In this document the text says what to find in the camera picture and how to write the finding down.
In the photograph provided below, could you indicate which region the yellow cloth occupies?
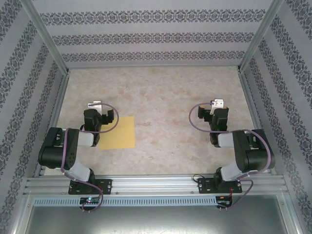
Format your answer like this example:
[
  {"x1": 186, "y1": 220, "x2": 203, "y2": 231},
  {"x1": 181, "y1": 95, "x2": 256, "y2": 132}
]
[{"x1": 98, "y1": 116, "x2": 136, "y2": 150}]

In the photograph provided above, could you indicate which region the grey metal sheet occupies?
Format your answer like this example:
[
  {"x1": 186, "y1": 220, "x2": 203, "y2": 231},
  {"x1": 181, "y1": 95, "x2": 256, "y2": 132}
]
[{"x1": 14, "y1": 195, "x2": 303, "y2": 234}]

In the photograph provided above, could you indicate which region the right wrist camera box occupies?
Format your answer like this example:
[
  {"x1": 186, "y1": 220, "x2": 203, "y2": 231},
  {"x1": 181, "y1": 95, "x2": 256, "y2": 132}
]
[{"x1": 211, "y1": 98, "x2": 224, "y2": 114}]

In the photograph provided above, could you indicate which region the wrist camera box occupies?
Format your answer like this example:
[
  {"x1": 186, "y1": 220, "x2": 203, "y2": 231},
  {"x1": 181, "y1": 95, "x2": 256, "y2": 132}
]
[
  {"x1": 211, "y1": 98, "x2": 224, "y2": 114},
  {"x1": 87, "y1": 100, "x2": 104, "y2": 114}
]

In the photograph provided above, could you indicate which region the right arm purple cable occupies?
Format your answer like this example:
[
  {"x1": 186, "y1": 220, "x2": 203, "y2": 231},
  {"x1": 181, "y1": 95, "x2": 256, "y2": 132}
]
[{"x1": 189, "y1": 102, "x2": 276, "y2": 213}]

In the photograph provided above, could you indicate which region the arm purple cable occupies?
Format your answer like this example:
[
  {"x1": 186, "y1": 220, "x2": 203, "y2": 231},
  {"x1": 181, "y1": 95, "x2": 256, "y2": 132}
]
[
  {"x1": 189, "y1": 102, "x2": 276, "y2": 213},
  {"x1": 60, "y1": 102, "x2": 120, "y2": 213}
]

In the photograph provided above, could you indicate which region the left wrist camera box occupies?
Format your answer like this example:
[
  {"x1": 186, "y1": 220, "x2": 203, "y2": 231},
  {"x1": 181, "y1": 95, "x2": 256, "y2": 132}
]
[{"x1": 87, "y1": 100, "x2": 104, "y2": 114}]

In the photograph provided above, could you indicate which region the aluminium side rail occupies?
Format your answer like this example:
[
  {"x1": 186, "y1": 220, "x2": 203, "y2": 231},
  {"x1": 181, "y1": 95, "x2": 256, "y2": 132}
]
[
  {"x1": 237, "y1": 69, "x2": 277, "y2": 175},
  {"x1": 34, "y1": 73, "x2": 70, "y2": 177}
]

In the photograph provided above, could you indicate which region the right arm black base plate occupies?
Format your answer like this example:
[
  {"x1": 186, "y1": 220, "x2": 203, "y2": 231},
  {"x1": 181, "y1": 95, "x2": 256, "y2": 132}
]
[{"x1": 197, "y1": 177, "x2": 243, "y2": 195}]

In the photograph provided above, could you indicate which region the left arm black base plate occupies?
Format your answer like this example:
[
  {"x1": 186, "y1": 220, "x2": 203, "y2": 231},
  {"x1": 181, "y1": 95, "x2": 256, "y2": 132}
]
[{"x1": 69, "y1": 179, "x2": 113, "y2": 195}]

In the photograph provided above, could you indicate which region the aluminium frame post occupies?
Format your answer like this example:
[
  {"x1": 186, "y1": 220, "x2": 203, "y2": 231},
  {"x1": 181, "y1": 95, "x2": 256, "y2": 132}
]
[
  {"x1": 20, "y1": 0, "x2": 70, "y2": 74},
  {"x1": 237, "y1": 0, "x2": 285, "y2": 71}
]

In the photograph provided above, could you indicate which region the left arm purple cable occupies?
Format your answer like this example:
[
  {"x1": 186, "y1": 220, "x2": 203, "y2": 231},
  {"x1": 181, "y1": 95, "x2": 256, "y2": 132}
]
[{"x1": 60, "y1": 102, "x2": 120, "y2": 213}]

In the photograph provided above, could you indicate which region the aluminium mounting rail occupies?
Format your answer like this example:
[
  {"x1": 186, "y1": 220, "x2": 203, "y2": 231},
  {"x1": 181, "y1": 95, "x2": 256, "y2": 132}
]
[{"x1": 23, "y1": 175, "x2": 288, "y2": 195}]

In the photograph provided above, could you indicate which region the slotted grey cable duct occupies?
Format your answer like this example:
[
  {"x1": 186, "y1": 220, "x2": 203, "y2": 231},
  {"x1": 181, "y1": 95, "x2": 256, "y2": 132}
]
[{"x1": 33, "y1": 196, "x2": 217, "y2": 207}]

